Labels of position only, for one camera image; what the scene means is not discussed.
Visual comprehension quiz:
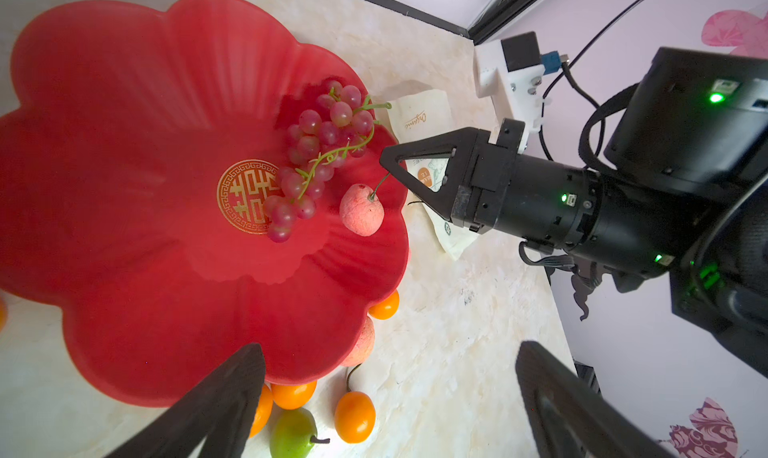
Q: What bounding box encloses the purple fake grape bunch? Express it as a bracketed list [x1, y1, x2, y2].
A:
[263, 80, 393, 243]

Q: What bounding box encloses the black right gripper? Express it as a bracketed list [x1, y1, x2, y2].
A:
[380, 119, 600, 250]

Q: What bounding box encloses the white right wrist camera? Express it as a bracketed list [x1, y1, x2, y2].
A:
[473, 32, 568, 153]

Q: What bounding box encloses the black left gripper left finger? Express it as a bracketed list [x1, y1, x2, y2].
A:
[109, 343, 266, 457]

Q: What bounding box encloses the green fake pear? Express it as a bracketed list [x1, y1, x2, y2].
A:
[269, 408, 331, 458]

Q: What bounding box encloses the pink fake peach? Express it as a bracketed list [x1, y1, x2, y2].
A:
[339, 173, 391, 237]
[341, 316, 375, 367]

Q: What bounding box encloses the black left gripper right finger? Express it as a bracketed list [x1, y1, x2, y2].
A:
[515, 341, 671, 457]

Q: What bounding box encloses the red flower fruit bowl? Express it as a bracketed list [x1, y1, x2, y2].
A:
[1, 0, 409, 407]

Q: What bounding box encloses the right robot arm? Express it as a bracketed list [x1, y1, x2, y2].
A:
[380, 48, 767, 373]

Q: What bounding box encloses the orange fake kumquat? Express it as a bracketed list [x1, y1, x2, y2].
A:
[270, 381, 317, 410]
[249, 384, 274, 438]
[368, 290, 400, 320]
[334, 364, 377, 444]

